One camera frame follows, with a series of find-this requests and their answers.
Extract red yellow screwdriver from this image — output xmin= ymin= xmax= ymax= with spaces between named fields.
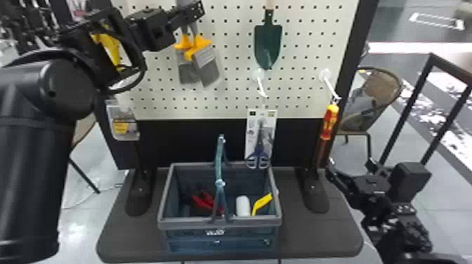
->
xmin=313 ymin=103 xmax=341 ymax=170

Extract blue basket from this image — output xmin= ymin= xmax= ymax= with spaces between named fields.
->
xmin=157 ymin=133 xmax=283 ymax=256

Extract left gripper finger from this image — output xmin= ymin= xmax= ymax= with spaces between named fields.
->
xmin=175 ymin=0 xmax=207 ymax=29

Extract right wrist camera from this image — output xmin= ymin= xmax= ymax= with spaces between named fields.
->
xmin=388 ymin=161 xmax=433 ymax=194

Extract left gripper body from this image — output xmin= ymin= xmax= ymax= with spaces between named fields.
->
xmin=125 ymin=7 xmax=183 ymax=35

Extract black frame side table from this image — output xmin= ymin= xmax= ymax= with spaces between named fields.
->
xmin=376 ymin=52 xmax=472 ymax=168

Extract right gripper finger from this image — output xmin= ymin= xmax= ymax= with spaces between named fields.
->
xmin=364 ymin=157 xmax=388 ymax=178
xmin=325 ymin=164 xmax=357 ymax=193

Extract blue scissors on card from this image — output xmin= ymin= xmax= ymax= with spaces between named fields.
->
xmin=244 ymin=108 xmax=278 ymax=171

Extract black mesh chair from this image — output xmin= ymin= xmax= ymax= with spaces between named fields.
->
xmin=337 ymin=65 xmax=405 ymax=165

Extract clear packet with yellow part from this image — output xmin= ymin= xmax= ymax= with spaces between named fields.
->
xmin=105 ymin=96 xmax=141 ymax=143

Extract yellow handled tool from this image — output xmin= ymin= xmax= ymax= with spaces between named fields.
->
xmin=251 ymin=192 xmax=274 ymax=217

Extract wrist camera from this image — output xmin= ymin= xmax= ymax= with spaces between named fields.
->
xmin=388 ymin=161 xmax=433 ymax=194
xmin=141 ymin=22 xmax=177 ymax=53

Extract black cable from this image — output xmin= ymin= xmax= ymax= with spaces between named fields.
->
xmin=105 ymin=22 xmax=149 ymax=95

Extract white pegboard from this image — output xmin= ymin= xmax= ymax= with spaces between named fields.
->
xmin=93 ymin=0 xmax=381 ymax=218

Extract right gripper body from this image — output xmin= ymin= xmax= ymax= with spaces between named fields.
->
xmin=346 ymin=172 xmax=393 ymax=216

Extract red pliers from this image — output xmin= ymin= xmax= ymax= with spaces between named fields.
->
xmin=190 ymin=185 xmax=223 ymax=216

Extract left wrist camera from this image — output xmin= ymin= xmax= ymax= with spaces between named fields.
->
xmin=141 ymin=22 xmax=177 ymax=53

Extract green garden trowel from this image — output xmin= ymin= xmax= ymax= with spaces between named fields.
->
xmin=253 ymin=0 xmax=283 ymax=71

